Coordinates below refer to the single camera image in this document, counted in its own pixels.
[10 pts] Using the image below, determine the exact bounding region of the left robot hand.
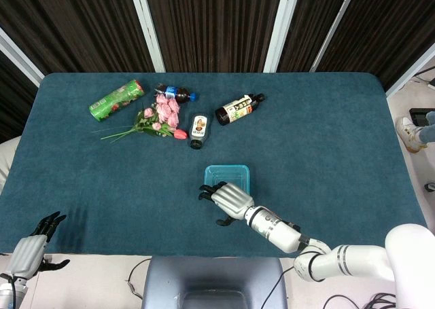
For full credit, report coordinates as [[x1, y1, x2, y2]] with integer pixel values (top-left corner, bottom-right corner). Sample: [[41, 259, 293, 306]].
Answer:
[[8, 211, 71, 278]]

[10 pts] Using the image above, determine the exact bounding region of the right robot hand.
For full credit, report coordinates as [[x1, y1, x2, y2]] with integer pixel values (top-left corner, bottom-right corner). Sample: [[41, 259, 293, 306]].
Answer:
[[198, 182, 255, 228]]

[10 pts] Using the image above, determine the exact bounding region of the blue plastic lid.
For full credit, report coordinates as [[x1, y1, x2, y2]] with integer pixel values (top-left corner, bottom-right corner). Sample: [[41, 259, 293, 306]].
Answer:
[[203, 164, 251, 197]]

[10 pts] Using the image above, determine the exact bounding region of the dark squeeze sauce bottle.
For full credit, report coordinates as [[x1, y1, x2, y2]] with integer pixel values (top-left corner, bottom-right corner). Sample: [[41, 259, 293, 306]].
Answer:
[[188, 113, 212, 150]]

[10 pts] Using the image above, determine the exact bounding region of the grey-blue robot torso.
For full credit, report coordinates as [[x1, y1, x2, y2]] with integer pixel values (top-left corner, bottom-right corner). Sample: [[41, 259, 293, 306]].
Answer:
[[141, 256, 289, 309]]

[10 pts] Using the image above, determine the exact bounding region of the brown bottle white label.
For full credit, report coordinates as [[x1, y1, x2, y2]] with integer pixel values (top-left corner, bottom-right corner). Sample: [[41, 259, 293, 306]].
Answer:
[[214, 92, 266, 126]]

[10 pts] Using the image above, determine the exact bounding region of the teal tablecloth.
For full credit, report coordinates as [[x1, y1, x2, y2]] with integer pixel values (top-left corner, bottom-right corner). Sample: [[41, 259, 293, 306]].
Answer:
[[0, 72, 431, 259]]

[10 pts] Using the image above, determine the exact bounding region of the pink flower bouquet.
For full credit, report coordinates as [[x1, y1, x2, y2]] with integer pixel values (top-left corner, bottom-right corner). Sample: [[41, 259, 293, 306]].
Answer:
[[90, 94, 189, 143]]

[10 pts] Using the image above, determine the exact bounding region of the cola bottle blue cap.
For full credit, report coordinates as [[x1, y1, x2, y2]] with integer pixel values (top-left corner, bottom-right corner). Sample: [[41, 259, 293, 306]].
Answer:
[[155, 83, 199, 105]]

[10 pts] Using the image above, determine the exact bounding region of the green chips can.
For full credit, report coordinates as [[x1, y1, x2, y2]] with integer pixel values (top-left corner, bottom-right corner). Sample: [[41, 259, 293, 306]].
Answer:
[[88, 79, 146, 124]]

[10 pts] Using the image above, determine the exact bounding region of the dark brown corrugated panel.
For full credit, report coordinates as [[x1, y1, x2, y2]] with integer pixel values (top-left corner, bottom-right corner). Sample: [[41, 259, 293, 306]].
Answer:
[[142, 0, 285, 73], [0, 50, 39, 143], [315, 0, 435, 91], [277, 0, 353, 73], [0, 0, 156, 75]]

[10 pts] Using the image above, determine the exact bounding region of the white sneaker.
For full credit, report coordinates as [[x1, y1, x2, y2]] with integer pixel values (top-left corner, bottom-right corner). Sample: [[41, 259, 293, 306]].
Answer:
[[396, 116, 428, 153]]

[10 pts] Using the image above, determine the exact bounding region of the black floor device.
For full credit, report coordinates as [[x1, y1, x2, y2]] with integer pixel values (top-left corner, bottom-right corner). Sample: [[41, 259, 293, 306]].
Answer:
[[409, 107, 435, 127]]

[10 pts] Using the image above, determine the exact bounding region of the person leg in jeans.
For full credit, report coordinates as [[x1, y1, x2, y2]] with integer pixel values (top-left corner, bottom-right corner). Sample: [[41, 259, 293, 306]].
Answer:
[[418, 111, 435, 143]]

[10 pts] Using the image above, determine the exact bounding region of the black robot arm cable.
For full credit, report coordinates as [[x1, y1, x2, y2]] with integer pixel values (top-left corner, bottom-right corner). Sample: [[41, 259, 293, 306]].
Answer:
[[263, 263, 297, 309]]

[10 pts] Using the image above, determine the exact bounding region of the black floor cable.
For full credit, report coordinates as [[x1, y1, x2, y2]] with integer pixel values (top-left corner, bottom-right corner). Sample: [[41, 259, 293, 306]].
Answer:
[[322, 291, 395, 309], [126, 257, 151, 300]]

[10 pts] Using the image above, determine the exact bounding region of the white partition post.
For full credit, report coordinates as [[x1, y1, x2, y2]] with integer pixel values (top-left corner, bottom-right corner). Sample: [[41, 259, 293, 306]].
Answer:
[[128, 0, 167, 73], [0, 26, 45, 88], [263, 0, 293, 73], [309, 0, 360, 72], [385, 42, 435, 98]]

